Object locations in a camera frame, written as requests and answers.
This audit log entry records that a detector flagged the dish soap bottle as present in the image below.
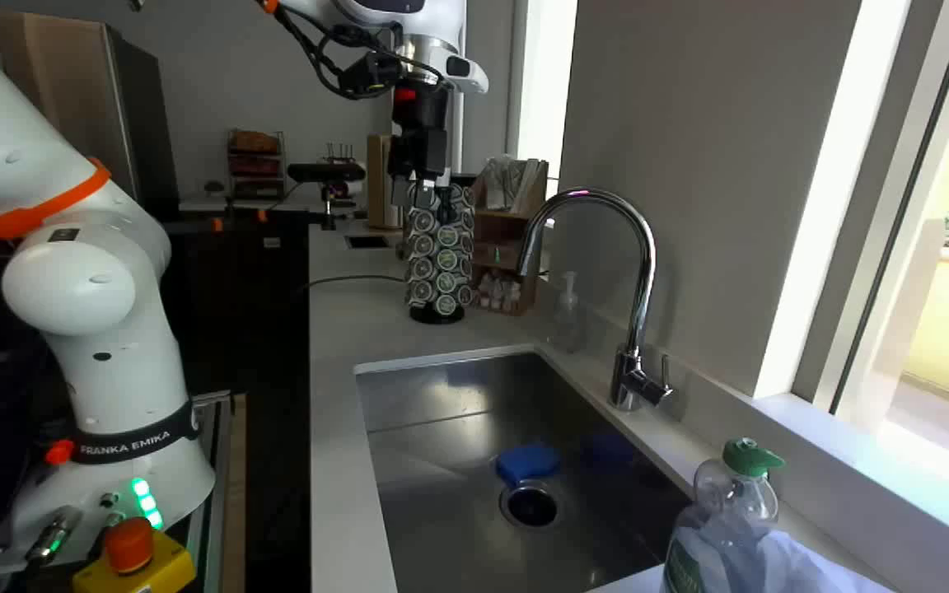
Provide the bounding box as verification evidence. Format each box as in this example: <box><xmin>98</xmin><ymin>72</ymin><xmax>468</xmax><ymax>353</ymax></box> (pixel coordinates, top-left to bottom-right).
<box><xmin>663</xmin><ymin>436</ymin><xmax>791</xmax><ymax>593</ymax></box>

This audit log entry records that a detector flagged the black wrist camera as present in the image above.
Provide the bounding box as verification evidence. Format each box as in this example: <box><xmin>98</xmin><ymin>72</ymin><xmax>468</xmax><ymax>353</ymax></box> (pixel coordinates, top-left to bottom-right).
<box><xmin>342</xmin><ymin>46</ymin><xmax>410</xmax><ymax>101</ymax></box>

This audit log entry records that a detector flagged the blue sponge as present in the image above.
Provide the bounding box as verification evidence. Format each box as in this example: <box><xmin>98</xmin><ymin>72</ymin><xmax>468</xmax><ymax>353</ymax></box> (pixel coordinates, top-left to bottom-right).
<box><xmin>491</xmin><ymin>442</ymin><xmax>565</xmax><ymax>491</ymax></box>

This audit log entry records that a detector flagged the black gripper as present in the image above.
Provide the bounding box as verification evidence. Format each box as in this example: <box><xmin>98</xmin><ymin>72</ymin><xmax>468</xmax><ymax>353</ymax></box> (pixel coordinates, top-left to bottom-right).
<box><xmin>389</xmin><ymin>83</ymin><xmax>457</xmax><ymax>184</ymax></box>

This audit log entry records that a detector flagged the grey metal cabinet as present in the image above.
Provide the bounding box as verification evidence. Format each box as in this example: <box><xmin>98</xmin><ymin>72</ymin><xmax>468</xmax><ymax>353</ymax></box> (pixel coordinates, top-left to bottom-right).
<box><xmin>0</xmin><ymin>10</ymin><xmax>180</xmax><ymax>218</ymax></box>

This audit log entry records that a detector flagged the tan cylindrical container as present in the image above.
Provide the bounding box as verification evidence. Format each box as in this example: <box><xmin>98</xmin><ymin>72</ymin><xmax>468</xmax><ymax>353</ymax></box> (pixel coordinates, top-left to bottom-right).
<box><xmin>363</xmin><ymin>130</ymin><xmax>395</xmax><ymax>235</ymax></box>

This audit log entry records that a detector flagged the round sink drain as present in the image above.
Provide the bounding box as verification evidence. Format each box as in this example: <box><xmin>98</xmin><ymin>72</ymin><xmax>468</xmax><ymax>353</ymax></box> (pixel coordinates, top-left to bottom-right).
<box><xmin>502</xmin><ymin>484</ymin><xmax>561</xmax><ymax>529</ymax></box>

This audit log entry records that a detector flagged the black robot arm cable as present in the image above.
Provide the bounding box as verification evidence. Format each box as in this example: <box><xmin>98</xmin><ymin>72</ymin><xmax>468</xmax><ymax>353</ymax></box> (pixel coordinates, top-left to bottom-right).
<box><xmin>270</xmin><ymin>2</ymin><xmax>412</xmax><ymax>105</ymax></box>

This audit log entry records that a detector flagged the brown cardboard box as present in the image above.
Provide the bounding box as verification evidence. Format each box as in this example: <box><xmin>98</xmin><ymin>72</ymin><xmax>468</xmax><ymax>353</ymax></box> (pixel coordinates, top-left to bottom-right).
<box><xmin>225</xmin><ymin>125</ymin><xmax>286</xmax><ymax>184</ymax></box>

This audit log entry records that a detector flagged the red cable connector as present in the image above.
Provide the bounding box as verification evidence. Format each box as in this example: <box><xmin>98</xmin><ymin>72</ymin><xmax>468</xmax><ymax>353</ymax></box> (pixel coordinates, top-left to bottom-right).
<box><xmin>39</xmin><ymin>436</ymin><xmax>78</xmax><ymax>475</ymax></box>

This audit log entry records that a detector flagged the yellow emergency stop button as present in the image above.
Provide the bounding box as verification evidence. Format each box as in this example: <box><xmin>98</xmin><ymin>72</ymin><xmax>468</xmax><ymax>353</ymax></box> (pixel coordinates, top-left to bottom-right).
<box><xmin>69</xmin><ymin>517</ymin><xmax>197</xmax><ymax>593</ymax></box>

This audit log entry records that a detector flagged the black stereo camera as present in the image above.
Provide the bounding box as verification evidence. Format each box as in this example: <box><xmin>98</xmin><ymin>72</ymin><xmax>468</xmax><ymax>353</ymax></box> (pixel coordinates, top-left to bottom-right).
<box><xmin>286</xmin><ymin>158</ymin><xmax>368</xmax><ymax>225</ymax></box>

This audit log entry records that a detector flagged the robot mounting table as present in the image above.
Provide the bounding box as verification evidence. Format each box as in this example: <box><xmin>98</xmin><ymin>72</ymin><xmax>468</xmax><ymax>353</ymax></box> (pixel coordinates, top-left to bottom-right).
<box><xmin>180</xmin><ymin>390</ymin><xmax>253</xmax><ymax>593</ymax></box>

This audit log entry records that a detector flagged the white window frame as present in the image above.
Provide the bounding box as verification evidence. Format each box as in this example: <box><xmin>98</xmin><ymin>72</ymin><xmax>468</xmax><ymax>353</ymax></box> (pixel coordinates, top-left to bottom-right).
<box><xmin>752</xmin><ymin>0</ymin><xmax>949</xmax><ymax>477</ymax></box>

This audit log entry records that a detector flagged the chrome gooseneck faucet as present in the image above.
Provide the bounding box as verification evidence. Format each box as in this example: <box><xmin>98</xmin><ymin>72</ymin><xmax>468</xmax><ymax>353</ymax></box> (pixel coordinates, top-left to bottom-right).
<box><xmin>514</xmin><ymin>187</ymin><xmax>676</xmax><ymax>414</ymax></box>

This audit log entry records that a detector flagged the cardboard box with items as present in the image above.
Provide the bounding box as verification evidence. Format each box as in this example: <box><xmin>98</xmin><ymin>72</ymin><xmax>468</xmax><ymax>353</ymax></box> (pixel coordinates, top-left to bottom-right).
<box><xmin>468</xmin><ymin>153</ymin><xmax>553</xmax><ymax>318</ymax></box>

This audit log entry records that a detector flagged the black power cable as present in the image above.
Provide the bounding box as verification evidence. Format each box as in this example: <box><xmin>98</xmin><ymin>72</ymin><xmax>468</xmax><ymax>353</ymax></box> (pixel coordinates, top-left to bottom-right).
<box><xmin>305</xmin><ymin>268</ymin><xmax>410</xmax><ymax>291</ymax></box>

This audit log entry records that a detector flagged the dark base cabinet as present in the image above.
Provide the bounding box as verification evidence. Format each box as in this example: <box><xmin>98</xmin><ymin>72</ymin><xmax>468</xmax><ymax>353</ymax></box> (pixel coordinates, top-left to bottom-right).
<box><xmin>164</xmin><ymin>207</ymin><xmax>313</xmax><ymax>593</ymax></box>

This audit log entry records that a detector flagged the stainless steel sink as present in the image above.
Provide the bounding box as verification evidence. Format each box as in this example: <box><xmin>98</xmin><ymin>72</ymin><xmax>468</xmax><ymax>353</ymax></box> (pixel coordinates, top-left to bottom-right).
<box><xmin>354</xmin><ymin>347</ymin><xmax>711</xmax><ymax>593</ymax></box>

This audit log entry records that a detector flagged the black wire pod carousel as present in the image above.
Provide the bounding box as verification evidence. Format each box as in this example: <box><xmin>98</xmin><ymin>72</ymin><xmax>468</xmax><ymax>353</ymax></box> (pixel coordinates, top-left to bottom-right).
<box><xmin>398</xmin><ymin>173</ymin><xmax>479</xmax><ymax>329</ymax></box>

